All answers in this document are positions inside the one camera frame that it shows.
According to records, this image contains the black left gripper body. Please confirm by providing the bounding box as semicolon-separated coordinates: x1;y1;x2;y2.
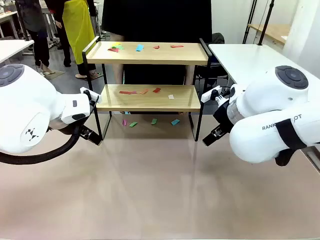
78;124;92;139

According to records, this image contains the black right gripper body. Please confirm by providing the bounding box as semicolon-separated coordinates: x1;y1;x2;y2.
212;99;235;132

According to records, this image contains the person's right forearm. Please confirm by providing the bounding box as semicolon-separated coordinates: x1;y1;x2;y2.
110;33;125;85

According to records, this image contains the person's left forearm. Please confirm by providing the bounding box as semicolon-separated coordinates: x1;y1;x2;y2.
183;64;195;86

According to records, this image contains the two-tier wooden black-framed shelf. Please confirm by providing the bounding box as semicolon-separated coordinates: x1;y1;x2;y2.
81;36;213;146

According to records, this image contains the large white side table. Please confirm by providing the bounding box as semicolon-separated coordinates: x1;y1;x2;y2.
208;43;320;87

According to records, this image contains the brown floor mat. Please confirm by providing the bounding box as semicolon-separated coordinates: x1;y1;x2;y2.
43;69;66;81

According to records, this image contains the black office chair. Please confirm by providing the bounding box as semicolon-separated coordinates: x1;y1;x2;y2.
193;32;230;88

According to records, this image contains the wooden workbench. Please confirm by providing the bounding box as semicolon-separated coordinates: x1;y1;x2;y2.
247;23;292;46

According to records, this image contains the black tripod pole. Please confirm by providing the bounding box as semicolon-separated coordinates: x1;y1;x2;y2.
242;0;258;45
258;0;276;46

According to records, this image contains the person in yellow apron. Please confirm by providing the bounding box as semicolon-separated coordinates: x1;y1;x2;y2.
44;0;101;80

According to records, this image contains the small white side table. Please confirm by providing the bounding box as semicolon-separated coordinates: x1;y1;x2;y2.
0;39;35;65

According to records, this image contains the person in black clothes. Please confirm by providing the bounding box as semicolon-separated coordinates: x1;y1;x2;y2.
101;0;213;116

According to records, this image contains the person in dark grey clothes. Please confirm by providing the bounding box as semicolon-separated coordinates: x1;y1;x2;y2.
14;0;57;76

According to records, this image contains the white background desk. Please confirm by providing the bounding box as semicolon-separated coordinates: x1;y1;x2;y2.
0;9;21;40

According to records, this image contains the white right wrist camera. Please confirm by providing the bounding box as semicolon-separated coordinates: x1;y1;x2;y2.
200;85;222;103

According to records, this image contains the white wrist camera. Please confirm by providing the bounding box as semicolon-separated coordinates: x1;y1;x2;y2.
79;86;103;104
200;85;222;103

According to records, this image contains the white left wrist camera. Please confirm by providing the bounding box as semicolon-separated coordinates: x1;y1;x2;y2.
79;86;103;104

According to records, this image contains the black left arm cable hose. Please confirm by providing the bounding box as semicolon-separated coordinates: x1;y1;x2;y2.
0;123;88;165

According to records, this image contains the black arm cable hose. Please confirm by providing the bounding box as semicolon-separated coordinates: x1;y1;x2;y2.
274;148;300;167
0;123;88;165

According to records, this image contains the black right arm strap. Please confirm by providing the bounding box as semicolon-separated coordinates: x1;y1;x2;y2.
274;119;308;151

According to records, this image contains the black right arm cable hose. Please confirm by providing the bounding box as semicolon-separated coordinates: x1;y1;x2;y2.
274;148;300;167

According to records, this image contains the grey metal rail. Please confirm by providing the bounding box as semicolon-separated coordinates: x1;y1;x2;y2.
306;146;320;173

